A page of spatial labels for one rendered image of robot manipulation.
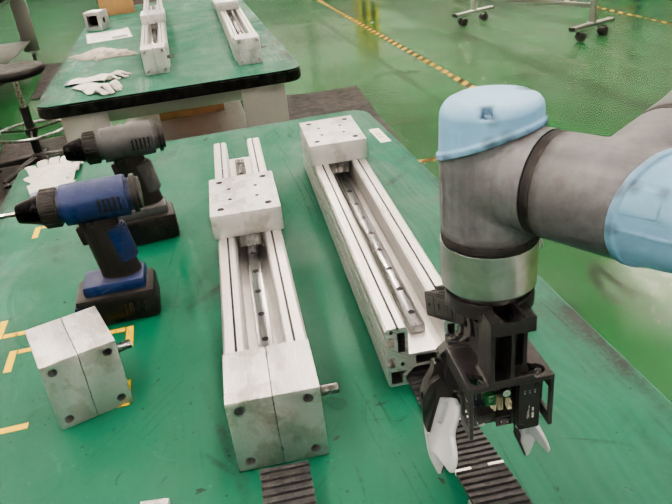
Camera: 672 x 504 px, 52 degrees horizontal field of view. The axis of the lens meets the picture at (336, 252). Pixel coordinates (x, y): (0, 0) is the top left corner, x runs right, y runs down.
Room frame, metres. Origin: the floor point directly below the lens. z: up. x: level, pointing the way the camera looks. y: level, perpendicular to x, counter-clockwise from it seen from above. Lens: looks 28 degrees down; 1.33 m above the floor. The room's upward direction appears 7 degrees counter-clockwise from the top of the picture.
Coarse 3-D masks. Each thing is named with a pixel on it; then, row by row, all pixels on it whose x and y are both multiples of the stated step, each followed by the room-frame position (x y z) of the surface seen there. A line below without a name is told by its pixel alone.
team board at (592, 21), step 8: (472, 0) 6.98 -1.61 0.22; (504, 0) 6.63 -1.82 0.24; (512, 0) 6.54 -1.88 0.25; (520, 0) 6.46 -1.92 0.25; (528, 0) 6.37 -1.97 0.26; (536, 0) 6.29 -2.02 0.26; (544, 0) 6.22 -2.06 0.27; (552, 0) 6.14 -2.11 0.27; (592, 0) 5.78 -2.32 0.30; (472, 8) 6.98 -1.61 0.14; (480, 8) 7.02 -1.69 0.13; (488, 8) 7.05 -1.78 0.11; (592, 8) 5.77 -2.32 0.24; (456, 16) 6.84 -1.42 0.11; (480, 16) 7.06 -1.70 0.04; (488, 16) 7.05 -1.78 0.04; (592, 16) 5.76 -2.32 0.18; (464, 24) 6.89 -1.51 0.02; (584, 24) 5.73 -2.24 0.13; (592, 24) 5.74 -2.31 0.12; (600, 24) 5.79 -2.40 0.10; (576, 32) 5.70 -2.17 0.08; (584, 32) 5.69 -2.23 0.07; (600, 32) 5.84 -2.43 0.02; (584, 40) 5.67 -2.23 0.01
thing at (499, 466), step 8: (480, 464) 0.50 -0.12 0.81; (488, 464) 0.49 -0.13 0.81; (496, 464) 0.49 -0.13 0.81; (504, 464) 0.49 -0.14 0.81; (456, 472) 0.49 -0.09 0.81; (464, 472) 0.49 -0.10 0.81; (472, 472) 0.48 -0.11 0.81; (480, 472) 0.48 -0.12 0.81; (488, 472) 0.48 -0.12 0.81; (496, 472) 0.48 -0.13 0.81
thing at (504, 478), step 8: (504, 472) 0.48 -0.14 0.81; (464, 480) 0.47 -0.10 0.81; (472, 480) 0.47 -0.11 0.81; (480, 480) 0.47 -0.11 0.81; (488, 480) 0.47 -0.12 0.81; (496, 480) 0.47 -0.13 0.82; (504, 480) 0.47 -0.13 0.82; (512, 480) 0.46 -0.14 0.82; (464, 488) 0.46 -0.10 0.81; (472, 488) 0.46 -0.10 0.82; (480, 488) 0.46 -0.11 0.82; (488, 488) 0.46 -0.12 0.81
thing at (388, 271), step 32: (352, 160) 1.24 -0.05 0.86; (320, 192) 1.18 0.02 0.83; (352, 192) 1.15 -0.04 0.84; (384, 192) 1.07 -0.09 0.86; (352, 224) 0.96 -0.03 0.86; (384, 224) 0.98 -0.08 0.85; (352, 256) 0.86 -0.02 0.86; (384, 256) 0.89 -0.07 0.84; (416, 256) 0.83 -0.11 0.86; (352, 288) 0.89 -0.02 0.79; (384, 288) 0.76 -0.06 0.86; (416, 288) 0.80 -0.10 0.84; (384, 320) 0.69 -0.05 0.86; (416, 320) 0.72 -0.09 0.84; (384, 352) 0.68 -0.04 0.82; (416, 352) 0.67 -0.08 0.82
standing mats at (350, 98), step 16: (48, 64) 7.27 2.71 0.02; (48, 80) 6.51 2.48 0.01; (32, 96) 5.97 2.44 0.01; (288, 96) 4.95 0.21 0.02; (304, 96) 4.92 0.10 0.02; (320, 96) 4.87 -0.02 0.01; (336, 96) 4.82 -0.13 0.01; (352, 96) 4.77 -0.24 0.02; (304, 112) 4.52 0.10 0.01; (320, 112) 4.48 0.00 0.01; (336, 112) 4.43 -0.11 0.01; (368, 112) 4.35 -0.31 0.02; (16, 144) 4.53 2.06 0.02; (48, 144) 4.46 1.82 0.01; (0, 160) 4.23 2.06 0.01; (0, 176) 3.92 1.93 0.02; (0, 192) 3.64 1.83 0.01
